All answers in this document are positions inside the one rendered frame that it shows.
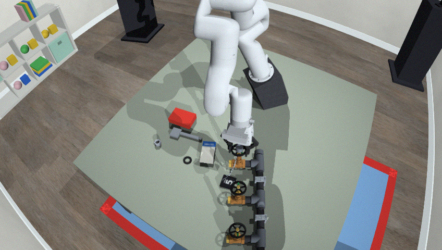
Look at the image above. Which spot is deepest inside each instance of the red block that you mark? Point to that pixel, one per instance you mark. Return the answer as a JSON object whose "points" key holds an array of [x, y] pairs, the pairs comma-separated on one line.
{"points": [[182, 118]]}

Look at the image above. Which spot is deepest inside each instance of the bag of cable ties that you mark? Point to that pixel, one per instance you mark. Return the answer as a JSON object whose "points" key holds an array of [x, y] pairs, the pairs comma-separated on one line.
{"points": [[208, 152]]}

